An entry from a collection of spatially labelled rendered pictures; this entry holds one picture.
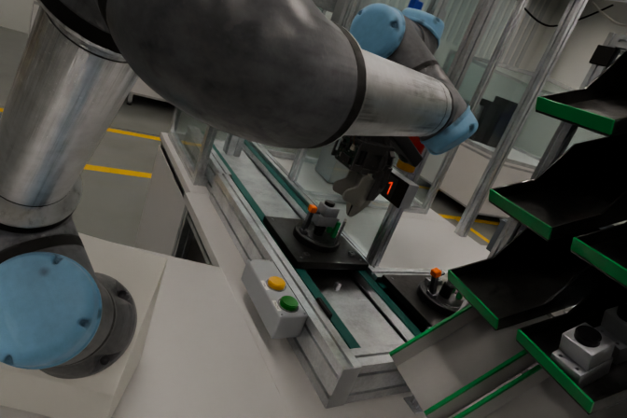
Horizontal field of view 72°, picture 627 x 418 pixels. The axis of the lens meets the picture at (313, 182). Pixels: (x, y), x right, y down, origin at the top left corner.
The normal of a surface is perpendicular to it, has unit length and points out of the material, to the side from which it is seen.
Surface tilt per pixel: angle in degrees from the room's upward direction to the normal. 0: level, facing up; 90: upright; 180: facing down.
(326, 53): 63
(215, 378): 0
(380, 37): 90
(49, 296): 53
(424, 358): 45
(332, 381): 90
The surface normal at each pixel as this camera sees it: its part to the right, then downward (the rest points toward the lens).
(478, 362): -0.40, -0.77
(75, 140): 0.40, 0.86
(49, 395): 0.02, 0.33
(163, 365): 0.33, -0.89
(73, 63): -0.05, 0.73
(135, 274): 0.24, -0.37
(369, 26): -0.54, 0.08
